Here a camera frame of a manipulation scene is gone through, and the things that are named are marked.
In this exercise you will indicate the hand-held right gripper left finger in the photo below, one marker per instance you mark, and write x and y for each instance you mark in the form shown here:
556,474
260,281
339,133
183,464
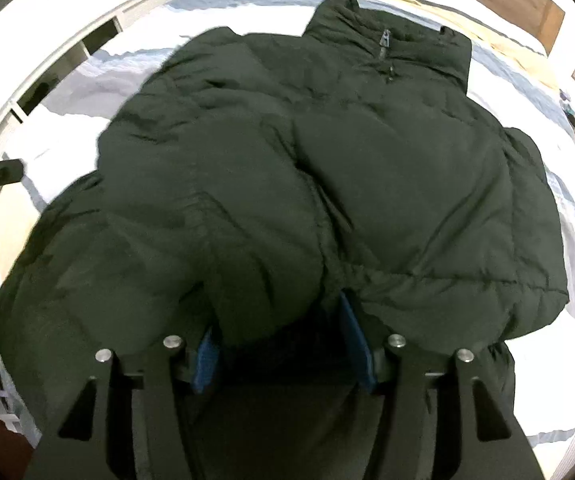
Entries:
206,360

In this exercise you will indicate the small bedside clutter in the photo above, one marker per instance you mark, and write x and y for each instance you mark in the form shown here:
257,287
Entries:
570,110

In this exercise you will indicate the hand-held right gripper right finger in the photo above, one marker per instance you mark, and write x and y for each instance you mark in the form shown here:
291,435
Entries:
360,345

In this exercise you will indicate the dark green puffer jacket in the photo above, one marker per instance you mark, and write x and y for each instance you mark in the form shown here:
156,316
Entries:
267,185

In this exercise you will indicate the striped bed duvet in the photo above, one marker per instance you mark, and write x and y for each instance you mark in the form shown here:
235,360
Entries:
517,90

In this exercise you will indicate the white open shelf unit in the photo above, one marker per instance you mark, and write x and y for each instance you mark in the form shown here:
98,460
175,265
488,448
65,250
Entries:
67,55

